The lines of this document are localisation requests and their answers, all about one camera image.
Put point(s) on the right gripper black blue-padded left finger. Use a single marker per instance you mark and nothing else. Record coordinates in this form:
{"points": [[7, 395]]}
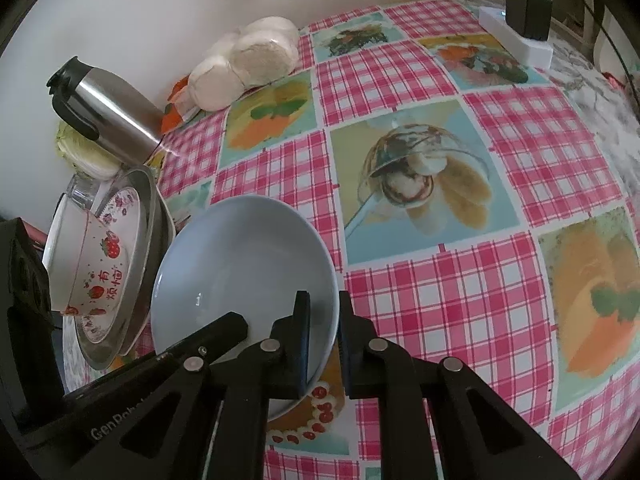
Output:
{"points": [[265, 389]]}

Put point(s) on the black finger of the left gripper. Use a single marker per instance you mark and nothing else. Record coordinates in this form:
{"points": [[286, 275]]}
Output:
{"points": [[211, 342]]}

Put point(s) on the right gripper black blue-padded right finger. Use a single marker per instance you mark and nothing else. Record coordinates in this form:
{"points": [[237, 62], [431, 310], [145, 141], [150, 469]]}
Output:
{"points": [[438, 420]]}

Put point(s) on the pale blue round plate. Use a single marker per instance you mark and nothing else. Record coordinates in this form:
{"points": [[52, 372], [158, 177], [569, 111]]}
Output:
{"points": [[246, 254]]}

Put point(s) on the round metal tray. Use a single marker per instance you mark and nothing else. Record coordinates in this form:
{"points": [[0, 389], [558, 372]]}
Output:
{"points": [[155, 234]]}

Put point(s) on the strawberry printed white bowl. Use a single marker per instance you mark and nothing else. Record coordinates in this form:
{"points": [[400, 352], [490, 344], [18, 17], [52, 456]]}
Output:
{"points": [[62, 252]]}

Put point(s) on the pink floral plate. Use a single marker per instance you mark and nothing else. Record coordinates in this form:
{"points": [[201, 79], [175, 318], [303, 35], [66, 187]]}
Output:
{"points": [[104, 263]]}

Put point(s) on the clear drinking glass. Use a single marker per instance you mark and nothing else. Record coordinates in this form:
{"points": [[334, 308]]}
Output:
{"points": [[82, 190]]}

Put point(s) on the napa cabbage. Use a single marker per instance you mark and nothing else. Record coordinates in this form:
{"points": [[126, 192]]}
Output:
{"points": [[85, 156]]}

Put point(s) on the colourful checkered tablecloth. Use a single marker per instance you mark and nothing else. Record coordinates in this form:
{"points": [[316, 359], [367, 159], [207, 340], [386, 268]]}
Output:
{"points": [[467, 207]]}

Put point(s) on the orange snack packet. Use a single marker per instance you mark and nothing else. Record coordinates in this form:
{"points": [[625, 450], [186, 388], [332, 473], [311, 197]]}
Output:
{"points": [[180, 107]]}

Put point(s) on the stainless steel thermos jug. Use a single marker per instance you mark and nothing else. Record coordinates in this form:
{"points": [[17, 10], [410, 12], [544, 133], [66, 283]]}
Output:
{"points": [[106, 110]]}

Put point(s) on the bag of white buns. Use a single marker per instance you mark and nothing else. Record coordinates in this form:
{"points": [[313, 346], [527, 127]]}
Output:
{"points": [[252, 56]]}

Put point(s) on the white power strip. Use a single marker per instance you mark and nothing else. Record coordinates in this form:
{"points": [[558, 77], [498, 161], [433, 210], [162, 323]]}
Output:
{"points": [[533, 53]]}

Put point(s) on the black power adapter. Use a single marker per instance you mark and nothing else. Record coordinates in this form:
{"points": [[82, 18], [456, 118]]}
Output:
{"points": [[531, 19]]}

